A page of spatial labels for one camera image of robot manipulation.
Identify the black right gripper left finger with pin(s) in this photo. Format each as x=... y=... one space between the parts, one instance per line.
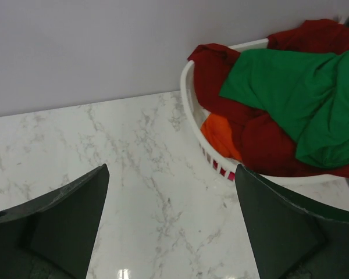
x=53 y=235

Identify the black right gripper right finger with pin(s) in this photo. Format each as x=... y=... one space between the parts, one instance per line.
x=292 y=235

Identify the green t shirt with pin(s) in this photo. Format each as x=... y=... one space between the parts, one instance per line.
x=306 y=94

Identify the white plastic laundry basket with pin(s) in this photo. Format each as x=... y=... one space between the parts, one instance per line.
x=197 y=114

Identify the dark red t shirt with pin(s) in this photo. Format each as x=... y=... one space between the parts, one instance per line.
x=263 y=145

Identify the orange t shirt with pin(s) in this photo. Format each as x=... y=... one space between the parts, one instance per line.
x=217 y=131

